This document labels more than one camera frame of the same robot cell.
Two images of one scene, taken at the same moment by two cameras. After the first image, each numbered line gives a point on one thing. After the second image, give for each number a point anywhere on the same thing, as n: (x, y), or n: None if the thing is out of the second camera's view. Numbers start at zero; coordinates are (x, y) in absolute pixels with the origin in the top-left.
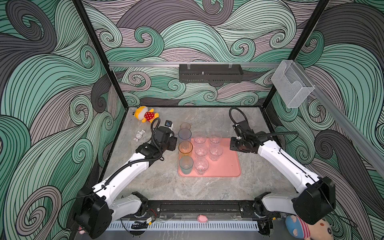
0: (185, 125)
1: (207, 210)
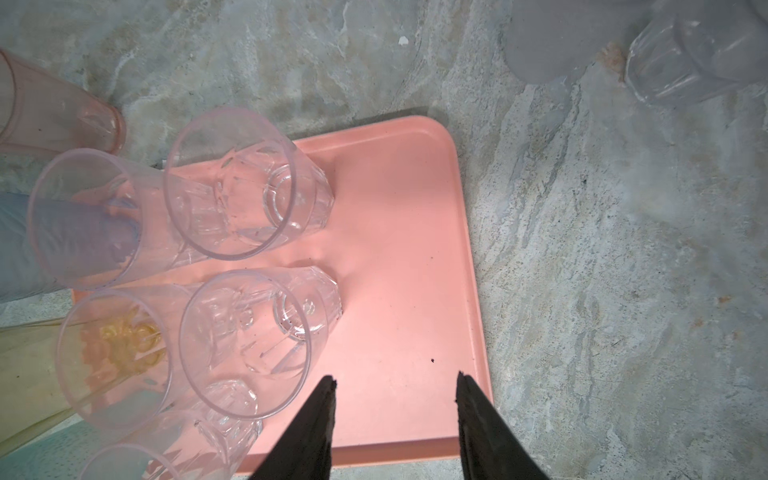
0: (43, 111)
1: None
